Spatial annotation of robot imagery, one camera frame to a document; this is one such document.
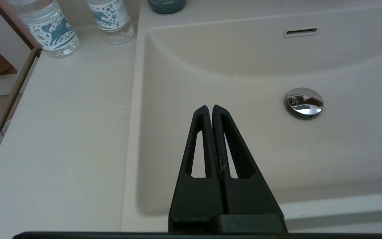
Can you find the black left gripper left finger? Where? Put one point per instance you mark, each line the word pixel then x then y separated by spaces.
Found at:
pixel 196 199

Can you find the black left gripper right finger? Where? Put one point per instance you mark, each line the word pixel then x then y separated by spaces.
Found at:
pixel 247 196

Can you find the beige sink basin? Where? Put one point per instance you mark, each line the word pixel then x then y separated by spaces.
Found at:
pixel 260 149

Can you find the sink overflow slot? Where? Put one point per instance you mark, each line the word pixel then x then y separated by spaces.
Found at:
pixel 301 32

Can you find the chrome drain stopper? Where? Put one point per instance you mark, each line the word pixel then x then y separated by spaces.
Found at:
pixel 304 103

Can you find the dark grey pump bottle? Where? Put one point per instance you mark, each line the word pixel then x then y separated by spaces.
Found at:
pixel 166 5

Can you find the clear uncapped water bottle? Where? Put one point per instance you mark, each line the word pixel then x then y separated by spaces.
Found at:
pixel 111 20

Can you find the capped water bottle deer label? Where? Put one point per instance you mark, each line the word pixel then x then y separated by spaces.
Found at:
pixel 50 30

